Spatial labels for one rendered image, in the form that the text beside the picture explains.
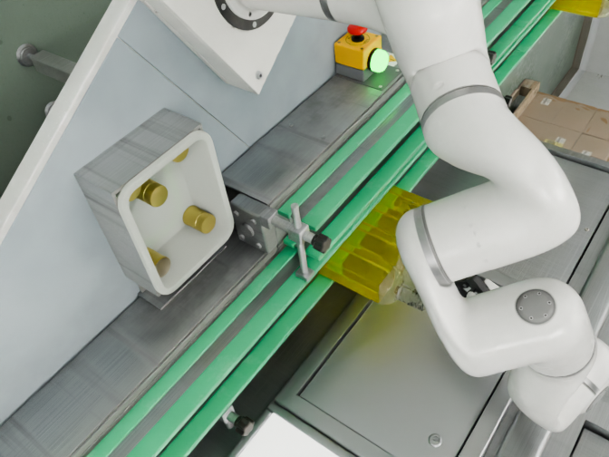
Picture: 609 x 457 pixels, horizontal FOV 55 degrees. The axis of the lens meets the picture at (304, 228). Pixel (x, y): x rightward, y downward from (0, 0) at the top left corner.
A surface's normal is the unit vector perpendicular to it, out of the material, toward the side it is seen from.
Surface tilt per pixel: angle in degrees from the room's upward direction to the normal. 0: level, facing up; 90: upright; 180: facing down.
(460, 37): 25
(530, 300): 105
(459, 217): 97
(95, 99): 0
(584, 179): 90
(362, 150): 90
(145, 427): 90
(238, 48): 5
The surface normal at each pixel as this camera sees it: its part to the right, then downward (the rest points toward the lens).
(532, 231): -0.23, 0.46
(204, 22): 0.80, 0.31
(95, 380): -0.10, -0.68
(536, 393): -0.72, 0.39
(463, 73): -0.08, -0.50
